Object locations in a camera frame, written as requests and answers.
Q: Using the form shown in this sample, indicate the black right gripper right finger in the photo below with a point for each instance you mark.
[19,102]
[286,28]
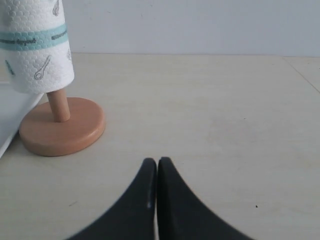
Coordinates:
[181,215]

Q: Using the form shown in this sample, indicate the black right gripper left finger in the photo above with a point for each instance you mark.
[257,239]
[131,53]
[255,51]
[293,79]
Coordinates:
[132,216]

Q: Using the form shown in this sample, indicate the printed white paper towel roll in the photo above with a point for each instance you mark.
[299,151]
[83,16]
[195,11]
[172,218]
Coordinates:
[34,45]

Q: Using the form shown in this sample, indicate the wooden paper towel holder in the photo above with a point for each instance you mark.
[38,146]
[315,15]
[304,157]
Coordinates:
[62,125]

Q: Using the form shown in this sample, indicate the white rectangular plastic tray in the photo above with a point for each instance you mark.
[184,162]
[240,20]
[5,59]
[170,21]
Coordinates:
[13,108]

